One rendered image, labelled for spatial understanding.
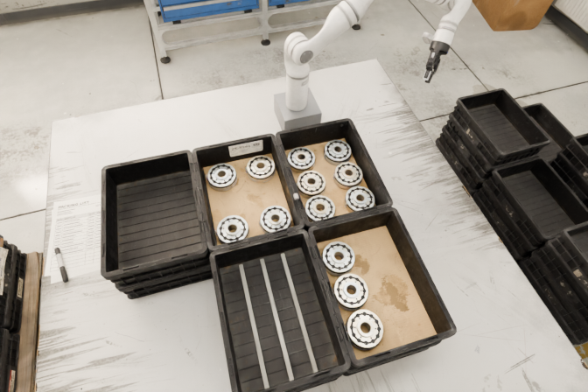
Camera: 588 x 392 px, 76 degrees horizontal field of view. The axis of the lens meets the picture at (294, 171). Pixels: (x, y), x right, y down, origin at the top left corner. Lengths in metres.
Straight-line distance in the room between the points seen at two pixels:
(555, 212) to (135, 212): 1.92
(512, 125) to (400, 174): 0.91
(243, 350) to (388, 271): 0.49
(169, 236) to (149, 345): 0.33
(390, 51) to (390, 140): 1.76
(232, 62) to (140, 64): 0.72
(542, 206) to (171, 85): 2.51
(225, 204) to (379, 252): 0.54
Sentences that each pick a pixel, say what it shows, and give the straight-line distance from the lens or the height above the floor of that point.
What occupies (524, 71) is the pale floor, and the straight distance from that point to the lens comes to 3.66.
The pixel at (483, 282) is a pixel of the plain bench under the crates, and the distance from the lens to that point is 1.51.
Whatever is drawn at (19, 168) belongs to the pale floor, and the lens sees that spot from 2.93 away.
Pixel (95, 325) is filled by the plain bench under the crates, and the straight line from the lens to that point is 1.43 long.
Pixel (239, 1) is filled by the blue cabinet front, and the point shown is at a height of 0.40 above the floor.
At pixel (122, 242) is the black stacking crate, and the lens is 1.35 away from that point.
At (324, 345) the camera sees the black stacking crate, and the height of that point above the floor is 0.83.
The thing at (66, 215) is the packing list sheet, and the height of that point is 0.70.
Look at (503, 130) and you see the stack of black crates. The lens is 2.30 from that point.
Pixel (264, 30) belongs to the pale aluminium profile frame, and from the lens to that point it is 3.25.
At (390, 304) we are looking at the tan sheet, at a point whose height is 0.83.
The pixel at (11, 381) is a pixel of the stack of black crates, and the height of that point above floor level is 0.18.
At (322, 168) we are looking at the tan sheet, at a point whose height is 0.83.
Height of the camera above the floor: 1.97
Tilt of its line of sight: 55 degrees down
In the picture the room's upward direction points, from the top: 3 degrees clockwise
